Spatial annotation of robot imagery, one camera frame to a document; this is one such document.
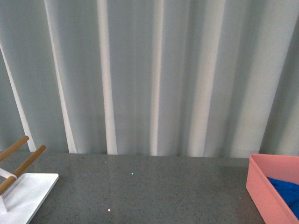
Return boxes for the blue microfiber cloth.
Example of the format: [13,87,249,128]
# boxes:
[268,177,299,218]

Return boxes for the white pleated curtain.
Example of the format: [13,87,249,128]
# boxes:
[0,0,299,158]

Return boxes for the pink plastic bin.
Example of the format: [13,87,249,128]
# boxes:
[246,154,299,224]

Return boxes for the wooden rack rod left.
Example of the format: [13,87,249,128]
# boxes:
[0,135,29,161]

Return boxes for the wooden rack rod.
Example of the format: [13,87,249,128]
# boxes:
[0,135,29,161]
[0,145,46,195]

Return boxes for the white towel rack stand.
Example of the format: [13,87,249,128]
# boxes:
[0,173,59,224]

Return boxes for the wooden rack rod right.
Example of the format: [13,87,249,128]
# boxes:
[0,145,46,195]

